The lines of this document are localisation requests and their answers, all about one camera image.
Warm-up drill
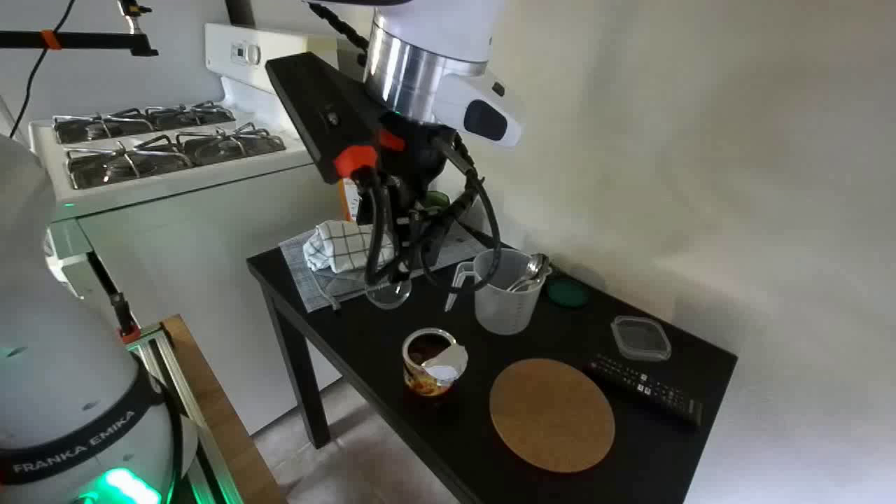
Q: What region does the green round lid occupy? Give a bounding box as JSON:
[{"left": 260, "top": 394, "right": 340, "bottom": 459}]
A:
[{"left": 543, "top": 274, "right": 591, "bottom": 312}]

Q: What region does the open yogurt cup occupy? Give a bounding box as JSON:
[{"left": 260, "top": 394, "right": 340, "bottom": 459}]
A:
[{"left": 402, "top": 324, "right": 472, "bottom": 400}]

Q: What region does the white gas stove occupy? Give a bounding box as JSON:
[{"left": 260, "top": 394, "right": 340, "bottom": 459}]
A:
[{"left": 26, "top": 19, "right": 346, "bottom": 219}]

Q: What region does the black camera stand bar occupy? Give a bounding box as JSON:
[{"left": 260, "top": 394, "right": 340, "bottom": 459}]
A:
[{"left": 0, "top": 26, "right": 164, "bottom": 58}]

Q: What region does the black stove grate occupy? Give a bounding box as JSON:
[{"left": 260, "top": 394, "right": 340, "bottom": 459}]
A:
[
  {"left": 50, "top": 98, "right": 238, "bottom": 147},
  {"left": 64, "top": 120, "right": 288, "bottom": 190}
]

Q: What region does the black side table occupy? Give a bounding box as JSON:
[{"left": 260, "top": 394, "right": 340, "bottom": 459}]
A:
[{"left": 245, "top": 245, "right": 739, "bottom": 504}]

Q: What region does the white checkered cloth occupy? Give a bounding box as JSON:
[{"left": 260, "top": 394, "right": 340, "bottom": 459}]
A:
[{"left": 299, "top": 219, "right": 378, "bottom": 278}]

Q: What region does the black remote control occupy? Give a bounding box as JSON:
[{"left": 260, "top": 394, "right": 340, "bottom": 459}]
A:
[{"left": 585, "top": 350, "right": 710, "bottom": 431}]

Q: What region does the metal frame rail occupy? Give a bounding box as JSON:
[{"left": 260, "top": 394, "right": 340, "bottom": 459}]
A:
[{"left": 123, "top": 327, "right": 246, "bottom": 504}]

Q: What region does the clear glass bowl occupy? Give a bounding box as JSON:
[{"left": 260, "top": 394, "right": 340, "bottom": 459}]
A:
[{"left": 365, "top": 270, "right": 414, "bottom": 313}]

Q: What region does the round cork mat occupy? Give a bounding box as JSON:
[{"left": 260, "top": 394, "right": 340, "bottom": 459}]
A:
[{"left": 488, "top": 357, "right": 620, "bottom": 476}]

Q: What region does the grey place mat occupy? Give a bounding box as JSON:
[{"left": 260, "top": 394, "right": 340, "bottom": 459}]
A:
[{"left": 277, "top": 221, "right": 483, "bottom": 316}]

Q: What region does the black post with red clamp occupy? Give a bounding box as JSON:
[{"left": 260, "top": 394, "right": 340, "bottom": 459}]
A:
[{"left": 85, "top": 249, "right": 145, "bottom": 344}]

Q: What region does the wooden board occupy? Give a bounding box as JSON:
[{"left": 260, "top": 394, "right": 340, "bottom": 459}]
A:
[{"left": 161, "top": 313, "right": 288, "bottom": 504}]

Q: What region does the metal spoon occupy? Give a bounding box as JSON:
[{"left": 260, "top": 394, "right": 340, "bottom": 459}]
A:
[{"left": 508, "top": 252, "right": 554, "bottom": 289}]

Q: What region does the small clear plastic container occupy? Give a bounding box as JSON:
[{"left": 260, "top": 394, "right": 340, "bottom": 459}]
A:
[{"left": 609, "top": 313, "right": 676, "bottom": 364}]

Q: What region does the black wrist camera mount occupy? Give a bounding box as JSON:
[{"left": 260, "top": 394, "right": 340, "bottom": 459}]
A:
[{"left": 263, "top": 51, "right": 386, "bottom": 186}]

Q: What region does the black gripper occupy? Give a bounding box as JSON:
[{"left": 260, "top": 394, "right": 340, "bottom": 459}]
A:
[{"left": 378, "top": 113, "right": 466, "bottom": 201}]

